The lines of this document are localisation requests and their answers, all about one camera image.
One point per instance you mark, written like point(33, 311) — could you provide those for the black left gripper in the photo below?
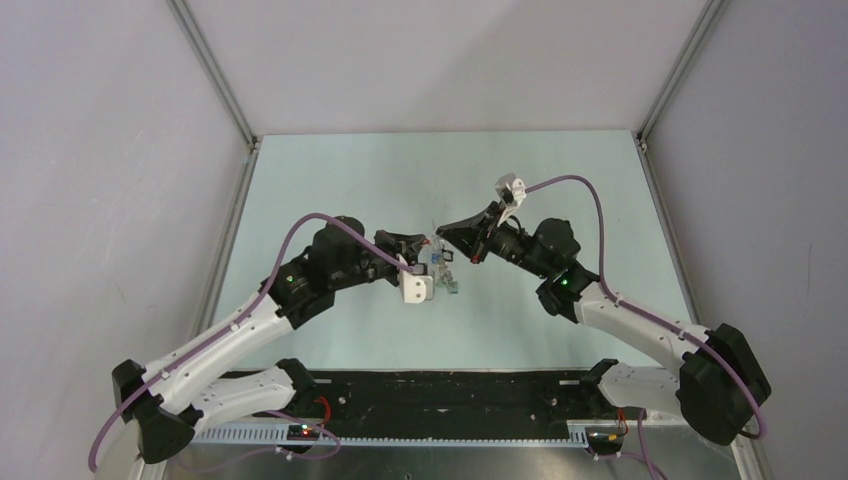
point(400, 244)

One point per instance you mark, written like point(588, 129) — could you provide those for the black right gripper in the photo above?
point(471, 235)

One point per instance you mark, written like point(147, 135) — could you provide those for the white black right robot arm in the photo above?
point(713, 379)

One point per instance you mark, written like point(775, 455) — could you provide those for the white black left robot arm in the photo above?
point(174, 398)

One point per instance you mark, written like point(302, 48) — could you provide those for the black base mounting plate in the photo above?
point(454, 404)

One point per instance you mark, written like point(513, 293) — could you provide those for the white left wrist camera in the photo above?
point(415, 281)

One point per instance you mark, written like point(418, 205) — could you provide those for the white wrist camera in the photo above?
point(415, 281)
point(511, 192)

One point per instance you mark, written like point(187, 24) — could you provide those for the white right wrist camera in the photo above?
point(511, 192)

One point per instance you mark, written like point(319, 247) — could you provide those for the grey slotted cable duct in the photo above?
point(285, 434)

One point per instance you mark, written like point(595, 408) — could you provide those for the left aluminium frame post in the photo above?
point(199, 44)

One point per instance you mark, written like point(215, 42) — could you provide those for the aluminium frame post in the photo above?
point(199, 44)
point(694, 43)

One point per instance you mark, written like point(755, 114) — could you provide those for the right aluminium frame post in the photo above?
point(694, 43)

